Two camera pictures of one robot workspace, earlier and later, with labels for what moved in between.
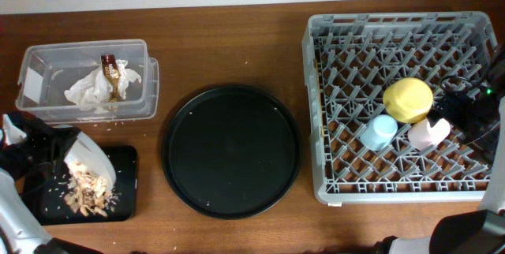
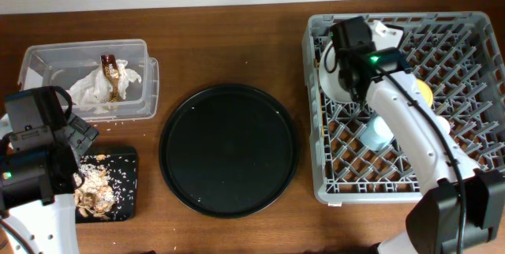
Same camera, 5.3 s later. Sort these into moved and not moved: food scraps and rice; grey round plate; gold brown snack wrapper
Moved: grey round plate
Not moved: gold brown snack wrapper; food scraps and rice
